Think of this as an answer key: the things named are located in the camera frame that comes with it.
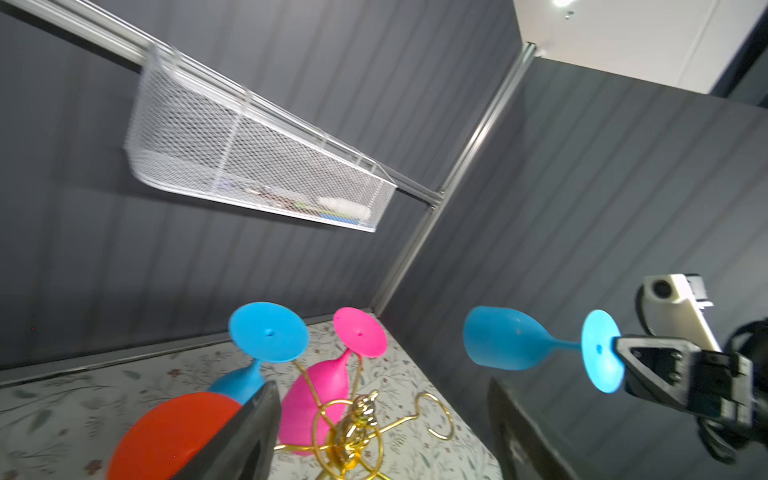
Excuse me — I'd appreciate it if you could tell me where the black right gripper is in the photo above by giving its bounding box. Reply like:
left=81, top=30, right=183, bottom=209
left=612, top=335, right=767, bottom=447

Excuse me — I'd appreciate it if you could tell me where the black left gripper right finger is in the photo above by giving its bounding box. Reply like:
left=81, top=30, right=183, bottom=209
left=487, top=377, right=582, bottom=479

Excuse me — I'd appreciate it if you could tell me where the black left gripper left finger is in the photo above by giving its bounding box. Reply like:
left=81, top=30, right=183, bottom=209
left=173, top=381, right=281, bottom=480

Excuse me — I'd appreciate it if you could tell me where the blue wine glass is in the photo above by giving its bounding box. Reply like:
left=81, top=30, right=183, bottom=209
left=463, top=306, right=626, bottom=394
left=208, top=302, right=309, bottom=405

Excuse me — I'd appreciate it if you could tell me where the pink wine glass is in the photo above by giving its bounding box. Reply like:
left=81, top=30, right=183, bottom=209
left=279, top=307, right=388, bottom=447

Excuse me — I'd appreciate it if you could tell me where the red wine glass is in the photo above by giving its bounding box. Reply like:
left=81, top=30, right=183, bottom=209
left=107, top=392, right=241, bottom=479

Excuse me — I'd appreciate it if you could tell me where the gold wine glass rack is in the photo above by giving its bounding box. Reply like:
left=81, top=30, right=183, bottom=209
left=274, top=356, right=456, bottom=479

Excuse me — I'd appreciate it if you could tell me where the blue wine glass on rack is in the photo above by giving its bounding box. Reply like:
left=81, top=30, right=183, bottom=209
left=208, top=302, right=309, bottom=405

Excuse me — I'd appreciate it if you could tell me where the white marker in basket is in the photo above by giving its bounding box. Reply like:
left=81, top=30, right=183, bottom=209
left=317, top=197, right=371, bottom=221

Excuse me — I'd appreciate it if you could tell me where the white mesh basket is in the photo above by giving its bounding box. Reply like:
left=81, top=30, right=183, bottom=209
left=124, top=45, right=396, bottom=232

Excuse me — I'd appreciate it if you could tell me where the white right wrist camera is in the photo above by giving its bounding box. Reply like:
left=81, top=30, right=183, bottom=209
left=635, top=273, right=721, bottom=352

